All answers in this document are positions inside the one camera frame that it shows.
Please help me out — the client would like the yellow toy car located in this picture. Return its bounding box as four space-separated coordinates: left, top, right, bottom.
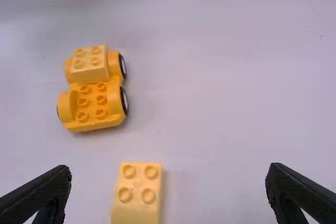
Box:
55 44 130 134

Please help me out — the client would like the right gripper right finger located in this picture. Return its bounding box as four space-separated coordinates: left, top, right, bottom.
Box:
265 162 336 224

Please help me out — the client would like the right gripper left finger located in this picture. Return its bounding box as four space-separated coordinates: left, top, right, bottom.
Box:
0 164 72 224

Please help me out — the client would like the yellow toy brick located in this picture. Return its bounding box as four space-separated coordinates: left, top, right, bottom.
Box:
109 161 164 224

